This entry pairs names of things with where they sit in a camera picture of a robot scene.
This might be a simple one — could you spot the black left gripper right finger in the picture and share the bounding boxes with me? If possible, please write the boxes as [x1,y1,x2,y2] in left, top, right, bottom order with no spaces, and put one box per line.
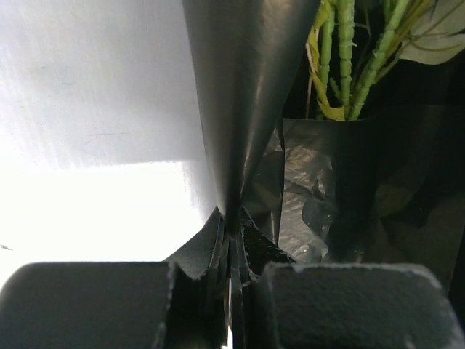
[230,210,464,348]

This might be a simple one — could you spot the black wrapping paper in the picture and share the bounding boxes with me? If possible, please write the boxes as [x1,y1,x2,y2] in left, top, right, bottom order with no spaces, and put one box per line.
[183,1,464,286]

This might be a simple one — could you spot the artificial flower bunch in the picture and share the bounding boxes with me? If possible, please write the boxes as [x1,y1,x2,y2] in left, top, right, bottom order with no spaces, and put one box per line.
[305,1,464,121]

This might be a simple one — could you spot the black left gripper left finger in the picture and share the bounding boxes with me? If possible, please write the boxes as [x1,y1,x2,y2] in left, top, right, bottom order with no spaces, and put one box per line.
[1,210,228,348]

